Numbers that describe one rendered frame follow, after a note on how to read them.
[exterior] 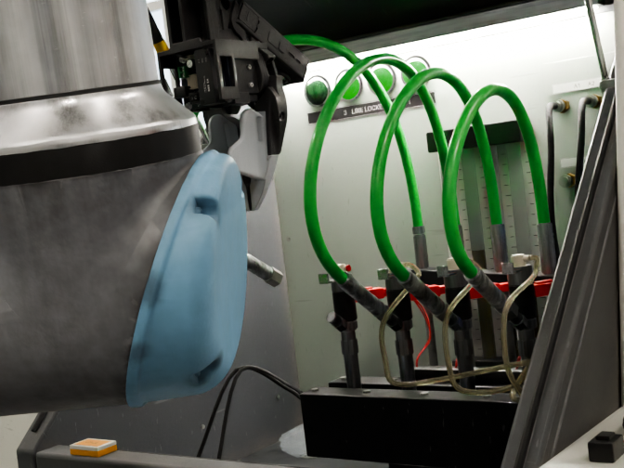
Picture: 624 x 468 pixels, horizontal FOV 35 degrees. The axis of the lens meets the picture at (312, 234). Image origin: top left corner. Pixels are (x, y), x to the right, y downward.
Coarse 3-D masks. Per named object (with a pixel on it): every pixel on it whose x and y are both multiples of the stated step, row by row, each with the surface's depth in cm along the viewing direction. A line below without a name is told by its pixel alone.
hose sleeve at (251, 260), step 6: (252, 258) 122; (252, 264) 121; (258, 264) 122; (264, 264) 123; (252, 270) 122; (258, 270) 122; (264, 270) 122; (270, 270) 123; (258, 276) 123; (264, 276) 123; (270, 276) 123
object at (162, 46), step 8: (152, 24) 144; (152, 32) 144; (160, 32) 145; (152, 40) 145; (160, 40) 145; (160, 48) 145; (168, 48) 146; (200, 120) 150; (200, 128) 151; (208, 136) 152
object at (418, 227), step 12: (288, 36) 126; (300, 36) 127; (312, 36) 128; (336, 48) 131; (348, 60) 133; (372, 72) 135; (372, 84) 135; (384, 96) 136; (384, 108) 136; (396, 132) 137; (408, 156) 138; (408, 168) 138; (408, 180) 139; (420, 204) 139; (420, 216) 139; (420, 228) 139
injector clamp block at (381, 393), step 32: (384, 384) 123; (448, 384) 118; (480, 384) 116; (320, 416) 122; (352, 416) 119; (384, 416) 116; (416, 416) 114; (448, 416) 111; (480, 416) 109; (512, 416) 107; (320, 448) 123; (352, 448) 120; (384, 448) 117; (416, 448) 114; (448, 448) 112; (480, 448) 109
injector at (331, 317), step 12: (336, 288) 123; (336, 300) 123; (348, 300) 123; (336, 312) 123; (348, 312) 123; (336, 324) 122; (348, 324) 123; (348, 336) 123; (348, 348) 123; (348, 360) 124; (348, 372) 124; (348, 384) 124; (360, 384) 124
